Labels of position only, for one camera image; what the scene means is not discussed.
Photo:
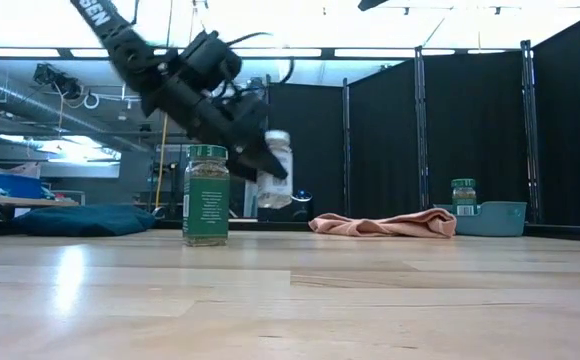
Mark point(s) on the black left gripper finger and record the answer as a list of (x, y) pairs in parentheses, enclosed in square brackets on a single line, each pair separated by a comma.
[(260, 160)]

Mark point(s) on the white-lid spice jar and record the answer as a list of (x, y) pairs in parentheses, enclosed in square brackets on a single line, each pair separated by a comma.
[(277, 192)]

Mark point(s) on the green-lid spice jar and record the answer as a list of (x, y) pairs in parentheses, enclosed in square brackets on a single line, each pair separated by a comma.
[(205, 210), (464, 195)]

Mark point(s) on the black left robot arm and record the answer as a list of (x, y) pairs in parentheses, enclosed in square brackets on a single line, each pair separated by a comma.
[(120, 40)]

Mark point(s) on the black partition panel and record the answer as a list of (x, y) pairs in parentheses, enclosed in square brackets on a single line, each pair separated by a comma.
[(382, 150), (475, 125), (320, 150), (575, 125)]

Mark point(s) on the black tower device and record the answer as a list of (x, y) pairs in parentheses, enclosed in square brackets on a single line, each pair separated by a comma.
[(304, 207)]

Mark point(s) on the white counter board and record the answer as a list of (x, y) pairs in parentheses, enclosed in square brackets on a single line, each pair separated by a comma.
[(80, 170)]

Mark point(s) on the pink folded cloth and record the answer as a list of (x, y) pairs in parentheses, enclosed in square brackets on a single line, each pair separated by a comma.
[(395, 226)]

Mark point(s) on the navy blue folded cloth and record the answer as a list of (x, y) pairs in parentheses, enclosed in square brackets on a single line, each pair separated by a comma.
[(85, 220)]

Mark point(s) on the wooden side table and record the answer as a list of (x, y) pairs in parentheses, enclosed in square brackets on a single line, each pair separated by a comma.
[(35, 202)]

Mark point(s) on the blue storage bin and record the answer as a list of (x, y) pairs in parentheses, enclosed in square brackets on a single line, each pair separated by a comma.
[(15, 186)]

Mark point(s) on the teal plastic bin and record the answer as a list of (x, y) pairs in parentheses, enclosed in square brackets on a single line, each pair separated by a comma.
[(495, 220)]

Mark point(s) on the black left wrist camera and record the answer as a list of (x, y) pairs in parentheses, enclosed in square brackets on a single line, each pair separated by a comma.
[(210, 57)]

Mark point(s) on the silver ceiling duct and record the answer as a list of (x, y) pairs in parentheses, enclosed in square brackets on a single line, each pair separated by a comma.
[(20, 102)]

